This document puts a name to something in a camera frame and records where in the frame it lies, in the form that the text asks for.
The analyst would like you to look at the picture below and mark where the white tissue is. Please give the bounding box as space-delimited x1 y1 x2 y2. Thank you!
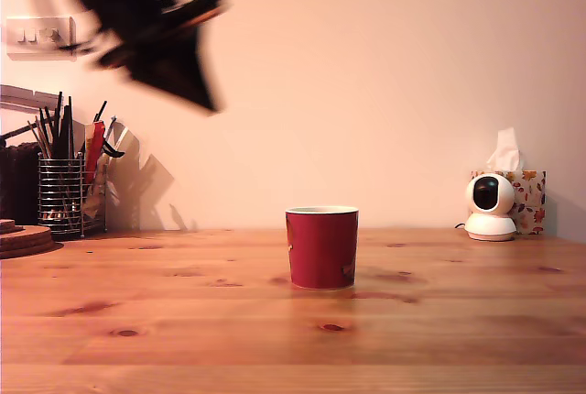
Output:
485 126 525 173

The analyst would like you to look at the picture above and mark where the leaf print tissue box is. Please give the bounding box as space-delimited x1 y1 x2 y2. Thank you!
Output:
471 169 548 235

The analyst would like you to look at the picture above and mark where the dark thin rod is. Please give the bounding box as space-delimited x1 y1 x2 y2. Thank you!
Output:
0 123 37 144

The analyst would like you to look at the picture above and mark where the white paper sachet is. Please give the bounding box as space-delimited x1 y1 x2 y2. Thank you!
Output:
104 119 135 151

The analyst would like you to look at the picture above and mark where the red mug with cartoon print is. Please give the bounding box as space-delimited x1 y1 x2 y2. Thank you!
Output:
284 204 361 291

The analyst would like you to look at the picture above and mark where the round cork trivet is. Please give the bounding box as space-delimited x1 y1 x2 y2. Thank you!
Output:
0 234 51 249
0 224 50 237

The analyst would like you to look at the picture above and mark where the wire utensil holder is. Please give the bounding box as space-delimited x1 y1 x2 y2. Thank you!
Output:
36 151 108 237

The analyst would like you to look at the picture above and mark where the red and white sachet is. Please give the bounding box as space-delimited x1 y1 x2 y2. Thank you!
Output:
84 119 107 182

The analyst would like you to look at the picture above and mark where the dark brown container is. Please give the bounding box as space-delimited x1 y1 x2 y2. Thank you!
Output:
0 144 41 225

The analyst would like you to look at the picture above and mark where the small white round camera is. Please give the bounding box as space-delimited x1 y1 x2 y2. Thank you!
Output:
464 172 518 242

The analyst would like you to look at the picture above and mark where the white light switch plate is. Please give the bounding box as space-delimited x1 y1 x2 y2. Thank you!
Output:
5 16 77 61

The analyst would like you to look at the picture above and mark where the white wall shelf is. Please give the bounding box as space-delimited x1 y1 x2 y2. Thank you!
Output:
0 84 60 114

